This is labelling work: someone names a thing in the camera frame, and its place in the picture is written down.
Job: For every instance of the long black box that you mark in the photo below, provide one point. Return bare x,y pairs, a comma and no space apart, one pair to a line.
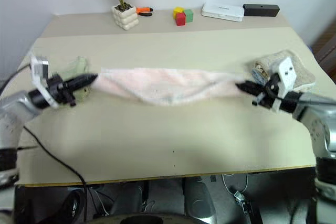
260,10

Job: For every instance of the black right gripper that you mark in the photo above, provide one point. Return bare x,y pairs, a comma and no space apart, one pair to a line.
271,90

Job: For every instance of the white bubbly plant pot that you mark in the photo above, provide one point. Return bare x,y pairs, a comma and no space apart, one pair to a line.
126,18

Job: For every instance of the pale green towel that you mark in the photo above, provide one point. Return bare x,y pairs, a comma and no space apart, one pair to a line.
80,64

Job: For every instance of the yellow wooden block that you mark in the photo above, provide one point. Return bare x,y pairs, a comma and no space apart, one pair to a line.
178,11

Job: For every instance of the dark rounded shape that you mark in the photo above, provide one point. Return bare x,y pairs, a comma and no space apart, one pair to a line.
71,205

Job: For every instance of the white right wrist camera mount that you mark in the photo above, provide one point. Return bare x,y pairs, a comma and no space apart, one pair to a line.
286,74

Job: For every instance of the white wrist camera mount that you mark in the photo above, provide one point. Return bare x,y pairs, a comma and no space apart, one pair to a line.
286,74
39,69

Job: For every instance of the grey rounded shape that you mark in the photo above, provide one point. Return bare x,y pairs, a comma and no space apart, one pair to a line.
157,195
198,200

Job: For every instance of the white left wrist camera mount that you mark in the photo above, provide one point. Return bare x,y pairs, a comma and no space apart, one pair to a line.
39,69

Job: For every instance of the red wooden block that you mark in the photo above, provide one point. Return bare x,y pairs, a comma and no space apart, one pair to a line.
180,19

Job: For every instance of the brown wooden furniture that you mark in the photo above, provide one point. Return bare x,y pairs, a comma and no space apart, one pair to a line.
326,43

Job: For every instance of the folded beige towel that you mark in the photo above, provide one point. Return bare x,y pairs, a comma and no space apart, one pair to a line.
302,72

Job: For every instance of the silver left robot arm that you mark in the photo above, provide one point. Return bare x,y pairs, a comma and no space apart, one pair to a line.
15,108

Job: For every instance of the pink towel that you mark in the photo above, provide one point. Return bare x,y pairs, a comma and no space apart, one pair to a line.
162,85

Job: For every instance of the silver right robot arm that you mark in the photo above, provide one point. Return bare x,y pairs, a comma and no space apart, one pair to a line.
319,127

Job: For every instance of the small metal clip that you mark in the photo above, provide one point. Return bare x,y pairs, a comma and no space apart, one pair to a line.
239,195

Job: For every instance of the flat white box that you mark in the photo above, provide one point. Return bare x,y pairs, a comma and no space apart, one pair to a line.
222,12

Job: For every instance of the green wooden block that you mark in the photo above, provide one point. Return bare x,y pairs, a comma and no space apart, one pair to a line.
189,15

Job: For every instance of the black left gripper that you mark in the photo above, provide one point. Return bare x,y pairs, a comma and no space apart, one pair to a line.
61,89

